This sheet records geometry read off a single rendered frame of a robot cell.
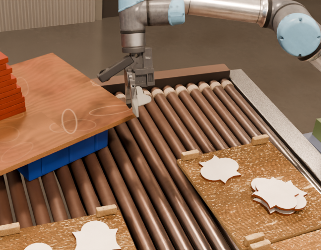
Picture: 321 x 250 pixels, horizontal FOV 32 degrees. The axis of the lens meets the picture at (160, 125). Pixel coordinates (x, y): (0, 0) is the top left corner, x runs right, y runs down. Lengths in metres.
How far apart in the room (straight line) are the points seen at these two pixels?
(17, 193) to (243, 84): 1.05
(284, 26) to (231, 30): 3.32
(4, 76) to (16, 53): 2.67
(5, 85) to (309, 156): 1.02
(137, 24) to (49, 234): 0.64
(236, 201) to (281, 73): 2.80
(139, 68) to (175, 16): 0.19
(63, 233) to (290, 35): 0.85
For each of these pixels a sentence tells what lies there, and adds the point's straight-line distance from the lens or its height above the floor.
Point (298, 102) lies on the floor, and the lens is 4.10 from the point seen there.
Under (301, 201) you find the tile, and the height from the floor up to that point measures 0.96.
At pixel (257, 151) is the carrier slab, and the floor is 0.94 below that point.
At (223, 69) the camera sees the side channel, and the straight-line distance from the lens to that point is 2.34.
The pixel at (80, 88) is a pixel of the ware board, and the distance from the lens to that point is 1.97.
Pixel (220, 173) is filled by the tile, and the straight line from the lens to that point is 1.79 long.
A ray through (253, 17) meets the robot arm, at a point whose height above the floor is 1.35.
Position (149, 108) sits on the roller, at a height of 0.91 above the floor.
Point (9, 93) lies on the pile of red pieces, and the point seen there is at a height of 1.12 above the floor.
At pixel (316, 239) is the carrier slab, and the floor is 0.94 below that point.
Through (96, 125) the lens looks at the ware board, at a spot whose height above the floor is 1.04.
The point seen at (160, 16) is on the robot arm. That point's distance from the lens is 1.67.
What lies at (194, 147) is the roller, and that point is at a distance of 1.92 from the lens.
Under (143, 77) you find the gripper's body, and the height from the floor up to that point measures 1.21.
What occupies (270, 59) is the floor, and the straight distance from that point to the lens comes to 4.60.
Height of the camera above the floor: 2.06
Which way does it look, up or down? 35 degrees down
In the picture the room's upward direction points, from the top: 5 degrees clockwise
